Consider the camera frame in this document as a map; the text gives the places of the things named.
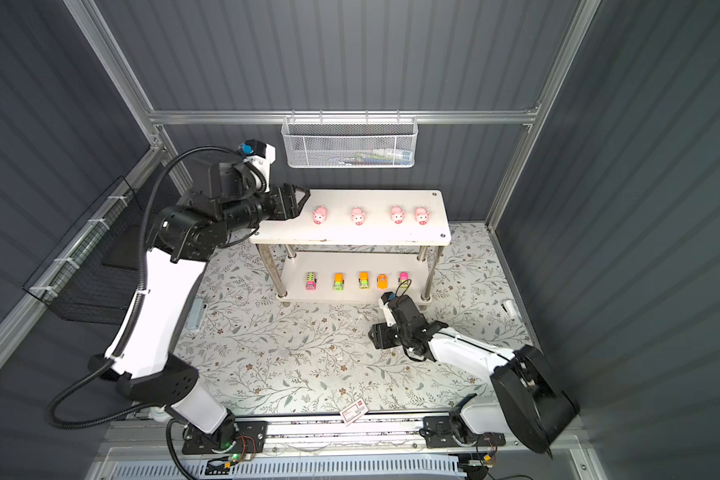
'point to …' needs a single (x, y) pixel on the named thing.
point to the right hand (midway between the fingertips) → (381, 334)
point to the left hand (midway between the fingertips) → (299, 190)
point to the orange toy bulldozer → (382, 281)
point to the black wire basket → (93, 275)
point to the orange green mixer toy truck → (364, 280)
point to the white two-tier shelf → (352, 246)
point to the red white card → (353, 412)
